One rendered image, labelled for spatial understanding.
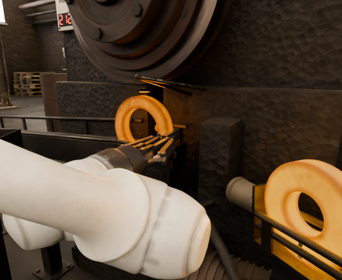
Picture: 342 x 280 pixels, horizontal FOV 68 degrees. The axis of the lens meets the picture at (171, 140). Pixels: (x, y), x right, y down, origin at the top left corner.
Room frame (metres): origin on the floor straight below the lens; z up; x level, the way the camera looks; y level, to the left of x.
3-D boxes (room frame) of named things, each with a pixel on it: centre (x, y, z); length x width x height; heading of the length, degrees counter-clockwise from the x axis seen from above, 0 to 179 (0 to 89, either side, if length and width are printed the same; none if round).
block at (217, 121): (0.60, -0.13, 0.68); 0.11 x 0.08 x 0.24; 149
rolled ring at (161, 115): (0.71, 0.08, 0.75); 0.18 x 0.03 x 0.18; 60
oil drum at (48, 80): (3.49, 1.44, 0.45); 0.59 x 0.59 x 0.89
